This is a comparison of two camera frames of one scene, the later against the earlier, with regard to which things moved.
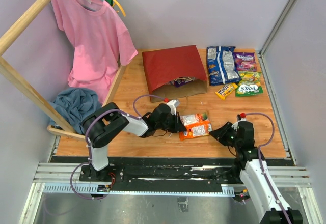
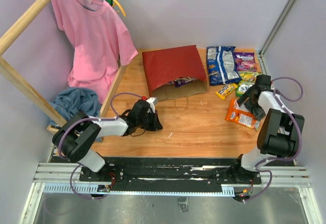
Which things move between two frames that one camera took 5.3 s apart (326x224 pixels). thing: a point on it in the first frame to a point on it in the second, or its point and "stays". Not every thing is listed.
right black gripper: x=220 y=134 to x=259 y=113
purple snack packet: x=245 y=61 stays
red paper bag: x=174 y=72 stays
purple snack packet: x=180 y=81 stays
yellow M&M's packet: x=225 y=90 stays
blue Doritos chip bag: x=221 y=65 stays
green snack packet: x=250 y=84 stays
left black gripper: x=178 y=127 to x=156 y=124
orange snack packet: x=196 y=124 to x=241 y=114
